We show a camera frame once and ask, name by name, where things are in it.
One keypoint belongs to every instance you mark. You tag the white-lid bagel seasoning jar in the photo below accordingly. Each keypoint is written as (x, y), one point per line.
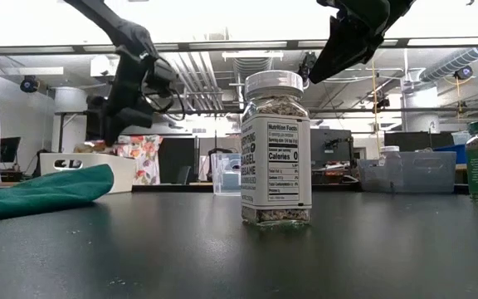
(276, 166)

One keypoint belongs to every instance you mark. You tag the black monitor on arm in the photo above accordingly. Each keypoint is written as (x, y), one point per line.
(332, 143)

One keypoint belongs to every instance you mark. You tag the grey translucent plastic bin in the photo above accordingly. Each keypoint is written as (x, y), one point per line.
(430, 174)

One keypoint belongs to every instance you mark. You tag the small white-lid spice jar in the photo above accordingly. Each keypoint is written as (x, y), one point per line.
(389, 149)

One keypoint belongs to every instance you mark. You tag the grey ribbed ceiling duct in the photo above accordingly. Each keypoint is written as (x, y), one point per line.
(253, 64)

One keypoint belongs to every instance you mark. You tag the green folded cloth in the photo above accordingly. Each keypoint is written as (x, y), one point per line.
(35, 195)

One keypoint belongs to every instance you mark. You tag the floral cloth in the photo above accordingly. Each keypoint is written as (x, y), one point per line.
(143, 158)

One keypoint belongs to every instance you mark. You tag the silver ventilation duct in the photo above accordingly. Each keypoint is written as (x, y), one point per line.
(459, 58)

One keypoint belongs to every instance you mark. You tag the clear plastic bin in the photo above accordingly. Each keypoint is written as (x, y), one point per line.
(226, 174)

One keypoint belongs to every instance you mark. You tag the blue storage bin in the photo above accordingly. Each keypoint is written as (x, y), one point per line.
(450, 153)

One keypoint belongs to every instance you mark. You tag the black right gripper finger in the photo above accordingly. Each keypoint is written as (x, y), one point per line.
(375, 49)
(338, 50)

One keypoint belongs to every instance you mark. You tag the white plastic bin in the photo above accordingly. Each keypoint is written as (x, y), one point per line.
(98, 160)

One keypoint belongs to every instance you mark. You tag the clear storage tub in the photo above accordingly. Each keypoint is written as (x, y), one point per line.
(461, 138)

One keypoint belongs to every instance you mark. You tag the black ceiling camera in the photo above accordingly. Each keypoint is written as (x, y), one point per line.
(28, 84)
(463, 72)
(306, 64)

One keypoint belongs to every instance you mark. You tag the small black monitor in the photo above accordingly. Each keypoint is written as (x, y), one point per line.
(6, 149)

